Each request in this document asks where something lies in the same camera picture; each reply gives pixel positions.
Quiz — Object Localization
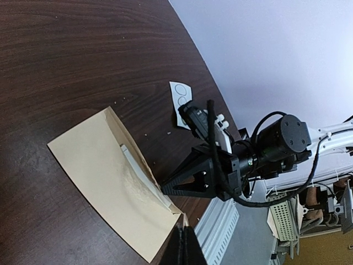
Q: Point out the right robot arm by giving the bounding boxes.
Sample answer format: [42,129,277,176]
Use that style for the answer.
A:
[161,109,352,201]

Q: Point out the white sticker sheet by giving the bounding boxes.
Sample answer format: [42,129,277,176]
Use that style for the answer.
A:
[169,81,192,130]

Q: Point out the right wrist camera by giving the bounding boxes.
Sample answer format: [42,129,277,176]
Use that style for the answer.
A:
[178,99,234,154]

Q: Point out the brown paper envelope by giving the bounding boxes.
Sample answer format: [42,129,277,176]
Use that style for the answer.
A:
[48,107,182,262]

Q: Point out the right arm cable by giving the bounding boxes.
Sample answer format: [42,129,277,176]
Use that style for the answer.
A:
[206,99,329,208]

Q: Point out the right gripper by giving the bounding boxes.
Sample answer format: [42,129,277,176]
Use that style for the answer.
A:
[161,146,242,200]

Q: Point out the perforated metal box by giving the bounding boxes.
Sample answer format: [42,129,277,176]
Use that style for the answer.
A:
[269,199,299,242]

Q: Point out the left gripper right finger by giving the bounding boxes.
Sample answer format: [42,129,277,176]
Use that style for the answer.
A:
[182,226,207,265]

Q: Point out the letter sheet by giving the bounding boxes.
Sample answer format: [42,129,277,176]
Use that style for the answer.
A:
[120,145,171,208]

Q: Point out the front aluminium rail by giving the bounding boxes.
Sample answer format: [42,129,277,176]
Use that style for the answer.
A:
[195,198,239,265]

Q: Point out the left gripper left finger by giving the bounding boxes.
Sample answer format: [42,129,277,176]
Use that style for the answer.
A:
[159,226,184,265]

